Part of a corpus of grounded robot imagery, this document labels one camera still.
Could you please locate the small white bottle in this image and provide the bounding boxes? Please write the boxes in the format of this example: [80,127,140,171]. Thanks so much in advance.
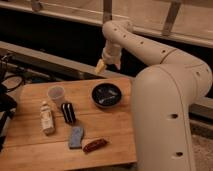
[40,101,55,135]

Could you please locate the clear plastic cup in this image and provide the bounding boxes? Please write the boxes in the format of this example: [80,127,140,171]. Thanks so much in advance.
[47,86,65,108]

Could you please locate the black equipment at left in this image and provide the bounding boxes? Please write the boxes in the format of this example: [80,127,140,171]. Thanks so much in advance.
[0,57,17,152]

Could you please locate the black cables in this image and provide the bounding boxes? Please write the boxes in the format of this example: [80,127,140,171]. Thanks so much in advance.
[1,73,26,93]

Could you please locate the black bowl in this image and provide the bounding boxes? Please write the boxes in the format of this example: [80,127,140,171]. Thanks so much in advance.
[91,83,122,108]

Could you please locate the brown red snack bar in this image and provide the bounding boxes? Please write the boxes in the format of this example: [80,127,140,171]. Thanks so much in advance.
[83,139,108,153]

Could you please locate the blue sponge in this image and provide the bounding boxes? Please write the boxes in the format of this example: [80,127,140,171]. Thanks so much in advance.
[68,126,84,149]

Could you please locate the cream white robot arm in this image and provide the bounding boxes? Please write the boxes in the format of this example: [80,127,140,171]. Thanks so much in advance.
[95,20,213,171]

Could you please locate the metal window rail frame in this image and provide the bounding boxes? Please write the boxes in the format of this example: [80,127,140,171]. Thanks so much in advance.
[0,0,213,48]

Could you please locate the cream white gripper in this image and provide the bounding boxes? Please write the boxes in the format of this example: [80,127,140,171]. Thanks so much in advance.
[95,47,121,74]

